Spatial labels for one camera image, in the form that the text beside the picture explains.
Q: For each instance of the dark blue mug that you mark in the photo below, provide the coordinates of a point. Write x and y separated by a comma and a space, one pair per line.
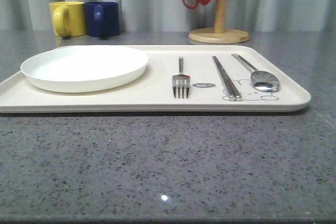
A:
102, 19

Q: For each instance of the yellow mug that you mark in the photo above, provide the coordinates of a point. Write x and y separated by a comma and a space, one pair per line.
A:
68, 19

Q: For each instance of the wooden mug tree stand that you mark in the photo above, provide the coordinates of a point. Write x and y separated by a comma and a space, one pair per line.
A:
219, 34

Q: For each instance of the silver metal spoon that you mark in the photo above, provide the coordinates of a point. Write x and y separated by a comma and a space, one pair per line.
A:
263, 81

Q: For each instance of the white round plate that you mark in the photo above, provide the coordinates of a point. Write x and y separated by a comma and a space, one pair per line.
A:
77, 69

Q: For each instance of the silver metal fork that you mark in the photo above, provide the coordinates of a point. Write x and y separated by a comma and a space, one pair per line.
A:
181, 82

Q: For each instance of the silver metal chopstick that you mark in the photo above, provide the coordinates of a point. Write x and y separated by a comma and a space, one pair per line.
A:
236, 92
224, 80

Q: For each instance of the cream rabbit serving tray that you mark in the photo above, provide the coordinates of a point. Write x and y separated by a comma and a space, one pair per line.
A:
153, 90

